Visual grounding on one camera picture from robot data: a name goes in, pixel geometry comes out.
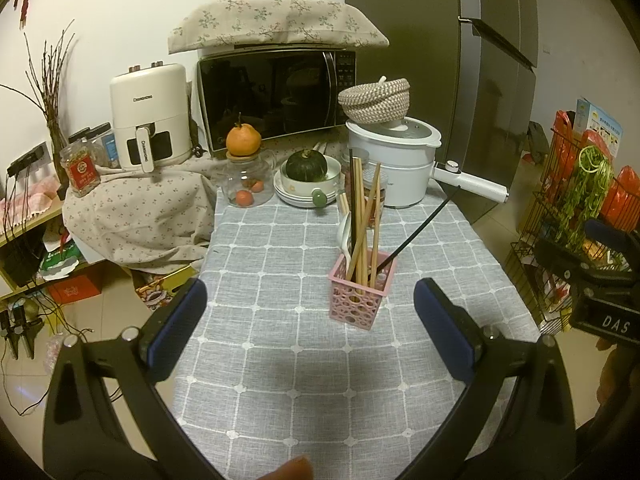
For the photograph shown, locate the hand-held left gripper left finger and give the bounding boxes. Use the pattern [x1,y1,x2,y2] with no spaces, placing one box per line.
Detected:
[42,277,223,480]

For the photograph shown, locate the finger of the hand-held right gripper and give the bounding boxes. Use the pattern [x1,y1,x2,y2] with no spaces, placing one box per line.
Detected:
[584,219,635,252]
[534,237,608,283]

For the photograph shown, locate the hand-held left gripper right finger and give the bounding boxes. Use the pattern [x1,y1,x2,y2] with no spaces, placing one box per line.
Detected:
[413,277,578,480]

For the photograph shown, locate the pink perforated utensil holder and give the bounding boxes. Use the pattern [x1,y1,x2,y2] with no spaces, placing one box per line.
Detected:
[328,251,398,332]

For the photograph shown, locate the black chopstick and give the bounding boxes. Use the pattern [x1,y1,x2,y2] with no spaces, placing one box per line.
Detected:
[376,185,462,272]
[348,148,357,261]

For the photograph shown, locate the white spoon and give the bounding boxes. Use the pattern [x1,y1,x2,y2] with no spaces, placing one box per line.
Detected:
[336,211,355,263]

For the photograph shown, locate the bunch of wooden chopsticks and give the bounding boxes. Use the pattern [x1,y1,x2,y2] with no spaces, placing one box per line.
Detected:
[337,156,383,291]

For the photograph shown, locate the person's right hand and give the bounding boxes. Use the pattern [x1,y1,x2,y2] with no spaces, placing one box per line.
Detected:
[596,340,640,406]

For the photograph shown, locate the person's left hand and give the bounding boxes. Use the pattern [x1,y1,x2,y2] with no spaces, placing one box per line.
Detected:
[260,455,315,480]

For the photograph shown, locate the yellow printed box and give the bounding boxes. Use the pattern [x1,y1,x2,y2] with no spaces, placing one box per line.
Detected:
[135,265,198,308]

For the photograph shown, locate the red plastic bag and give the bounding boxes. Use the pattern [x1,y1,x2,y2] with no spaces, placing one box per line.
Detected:
[580,130,613,161]
[600,166,640,233]
[550,110,581,171]

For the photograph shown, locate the green leafy vegetables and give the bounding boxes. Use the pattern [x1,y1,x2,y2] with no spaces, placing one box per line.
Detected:
[555,145,615,251]

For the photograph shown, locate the beige dotted draped cloth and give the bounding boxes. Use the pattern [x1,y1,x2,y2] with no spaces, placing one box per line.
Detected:
[62,152,218,276]

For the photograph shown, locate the grey checked tablecloth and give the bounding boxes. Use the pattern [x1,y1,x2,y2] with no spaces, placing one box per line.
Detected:
[172,180,541,480]

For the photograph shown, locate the red box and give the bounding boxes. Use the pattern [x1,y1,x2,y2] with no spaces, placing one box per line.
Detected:
[47,272,103,306]

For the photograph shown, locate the blue and white box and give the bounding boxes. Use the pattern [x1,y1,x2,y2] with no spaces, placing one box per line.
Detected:
[575,98,624,153]

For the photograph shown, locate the green and white bag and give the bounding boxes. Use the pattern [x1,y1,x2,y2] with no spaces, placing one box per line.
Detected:
[42,240,86,281]

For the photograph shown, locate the glass jar with oranges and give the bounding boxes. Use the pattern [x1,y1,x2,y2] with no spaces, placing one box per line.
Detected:
[212,152,277,208]

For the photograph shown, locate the white electric pot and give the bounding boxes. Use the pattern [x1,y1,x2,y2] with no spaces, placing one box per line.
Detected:
[346,116,510,209]

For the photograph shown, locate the white bowl with green squash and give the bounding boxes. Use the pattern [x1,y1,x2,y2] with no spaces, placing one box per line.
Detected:
[273,157,346,209]

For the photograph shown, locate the black device on shelf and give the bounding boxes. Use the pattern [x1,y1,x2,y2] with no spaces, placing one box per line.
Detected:
[0,232,46,288]

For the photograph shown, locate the red label jar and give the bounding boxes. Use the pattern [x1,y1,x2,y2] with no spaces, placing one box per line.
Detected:
[60,140,102,198]

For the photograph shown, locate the wooden shelf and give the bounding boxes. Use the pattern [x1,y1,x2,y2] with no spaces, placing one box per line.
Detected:
[0,180,66,301]

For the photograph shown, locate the clear container black lid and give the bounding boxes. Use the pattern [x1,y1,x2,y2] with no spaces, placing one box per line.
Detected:
[90,122,121,168]
[67,129,101,161]

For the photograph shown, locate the large orange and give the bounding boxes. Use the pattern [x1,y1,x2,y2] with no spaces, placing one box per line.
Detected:
[226,121,262,157]

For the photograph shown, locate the pink cloth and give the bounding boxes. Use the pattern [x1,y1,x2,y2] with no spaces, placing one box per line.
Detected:
[0,175,63,221]

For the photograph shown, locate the green pumpkin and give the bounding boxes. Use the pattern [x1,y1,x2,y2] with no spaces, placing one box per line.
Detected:
[286,149,329,182]

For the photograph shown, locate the black power strip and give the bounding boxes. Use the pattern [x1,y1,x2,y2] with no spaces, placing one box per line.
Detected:
[6,142,47,178]

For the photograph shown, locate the white air fryer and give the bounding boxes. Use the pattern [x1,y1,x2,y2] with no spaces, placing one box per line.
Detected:
[110,61,193,172]

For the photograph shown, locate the woven basket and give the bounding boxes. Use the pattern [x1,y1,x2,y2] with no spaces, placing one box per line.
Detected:
[338,76,412,124]

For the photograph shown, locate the black microwave oven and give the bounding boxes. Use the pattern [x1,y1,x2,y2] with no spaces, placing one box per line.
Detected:
[196,45,358,156]

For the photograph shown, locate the dark grey refrigerator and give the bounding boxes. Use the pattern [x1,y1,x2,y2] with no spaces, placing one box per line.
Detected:
[344,0,541,226]

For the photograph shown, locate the dried branches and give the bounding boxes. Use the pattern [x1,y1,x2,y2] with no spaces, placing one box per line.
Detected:
[0,20,78,181]

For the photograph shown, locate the floral cloth cover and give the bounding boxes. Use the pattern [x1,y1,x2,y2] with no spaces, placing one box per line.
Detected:
[167,0,390,55]

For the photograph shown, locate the black wire rack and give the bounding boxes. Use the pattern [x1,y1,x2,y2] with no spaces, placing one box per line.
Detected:
[510,127,640,331]

